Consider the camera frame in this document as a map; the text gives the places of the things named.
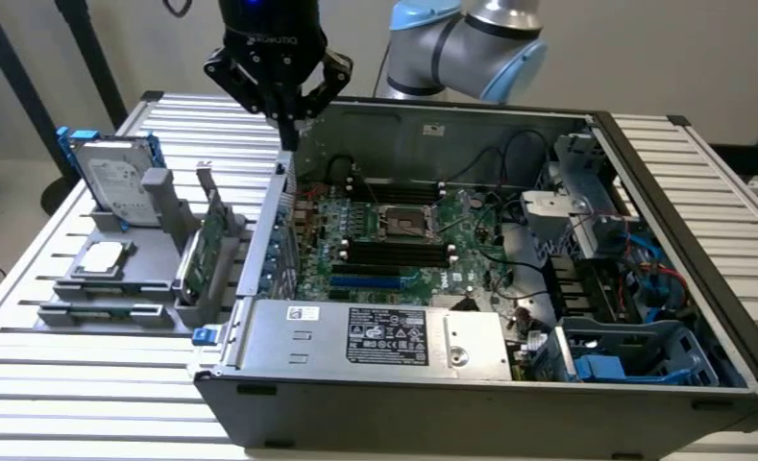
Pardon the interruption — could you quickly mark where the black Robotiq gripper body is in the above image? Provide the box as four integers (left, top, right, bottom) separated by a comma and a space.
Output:
215, 0, 330, 100

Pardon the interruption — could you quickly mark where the green RAM stick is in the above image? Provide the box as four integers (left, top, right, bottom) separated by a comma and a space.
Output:
40, 306, 163, 322

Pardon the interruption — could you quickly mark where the grey metal disk bay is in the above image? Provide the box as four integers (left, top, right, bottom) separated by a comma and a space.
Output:
519, 133, 643, 261

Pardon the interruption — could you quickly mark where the grey power supply unit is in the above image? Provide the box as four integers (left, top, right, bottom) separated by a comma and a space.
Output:
235, 300, 515, 384

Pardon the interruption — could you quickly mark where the black RAM slot bank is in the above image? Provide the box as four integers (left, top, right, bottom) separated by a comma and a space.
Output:
334, 238, 458, 271
346, 176, 448, 206

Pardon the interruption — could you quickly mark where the green motherboard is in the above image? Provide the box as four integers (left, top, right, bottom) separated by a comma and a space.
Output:
287, 185, 546, 319

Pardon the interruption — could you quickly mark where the black stand pole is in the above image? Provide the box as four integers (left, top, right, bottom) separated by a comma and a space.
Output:
0, 0, 78, 215
62, 0, 130, 127

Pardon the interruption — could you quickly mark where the blue wire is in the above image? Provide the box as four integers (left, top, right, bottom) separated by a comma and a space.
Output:
611, 229, 682, 328

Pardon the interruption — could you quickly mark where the black wire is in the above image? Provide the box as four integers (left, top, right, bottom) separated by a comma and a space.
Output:
322, 154, 355, 184
442, 128, 554, 189

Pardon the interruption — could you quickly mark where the hard disk with blue bracket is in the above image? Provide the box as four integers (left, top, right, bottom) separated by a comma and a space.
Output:
52, 126, 166, 231

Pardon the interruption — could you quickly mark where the black open PC case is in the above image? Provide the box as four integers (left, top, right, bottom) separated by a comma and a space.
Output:
191, 95, 758, 451

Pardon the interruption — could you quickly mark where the blue plastic drive caddy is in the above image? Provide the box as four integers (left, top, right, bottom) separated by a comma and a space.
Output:
535, 315, 720, 388

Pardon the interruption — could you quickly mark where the silver CPU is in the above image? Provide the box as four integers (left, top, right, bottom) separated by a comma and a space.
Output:
72, 241, 128, 280

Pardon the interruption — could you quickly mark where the green graphics card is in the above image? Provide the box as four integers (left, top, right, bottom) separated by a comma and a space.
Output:
175, 161, 234, 307

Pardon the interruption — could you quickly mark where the metal CPU socket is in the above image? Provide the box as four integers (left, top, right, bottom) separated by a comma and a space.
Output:
371, 203, 443, 242

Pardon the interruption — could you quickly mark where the red wire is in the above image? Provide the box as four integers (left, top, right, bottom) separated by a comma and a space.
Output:
644, 266, 692, 309

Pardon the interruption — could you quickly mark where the grey parts rack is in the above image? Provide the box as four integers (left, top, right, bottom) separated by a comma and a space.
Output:
35, 166, 259, 333

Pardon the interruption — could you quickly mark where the blue expansion slot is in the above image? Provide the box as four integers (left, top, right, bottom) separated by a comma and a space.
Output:
330, 275, 402, 290

